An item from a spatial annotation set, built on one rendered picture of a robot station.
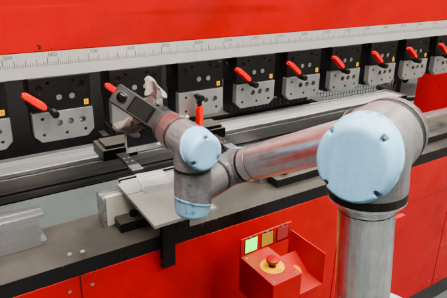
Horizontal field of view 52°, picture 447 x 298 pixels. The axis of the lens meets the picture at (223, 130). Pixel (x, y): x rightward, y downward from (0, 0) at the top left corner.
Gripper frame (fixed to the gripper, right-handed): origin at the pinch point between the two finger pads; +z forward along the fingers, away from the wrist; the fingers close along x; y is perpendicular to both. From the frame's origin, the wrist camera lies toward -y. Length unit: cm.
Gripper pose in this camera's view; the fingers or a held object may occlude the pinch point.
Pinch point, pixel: (128, 100)
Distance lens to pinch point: 115.0
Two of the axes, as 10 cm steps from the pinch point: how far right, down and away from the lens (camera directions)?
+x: 5.6, -8.3, 0.6
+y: 6.3, 4.7, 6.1
